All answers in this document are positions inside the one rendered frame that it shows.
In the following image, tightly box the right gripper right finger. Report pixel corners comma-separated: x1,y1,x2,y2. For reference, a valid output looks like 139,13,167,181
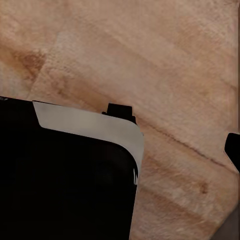
224,132,240,172

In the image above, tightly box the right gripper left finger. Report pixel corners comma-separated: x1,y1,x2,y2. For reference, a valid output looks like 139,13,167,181
0,133,26,193

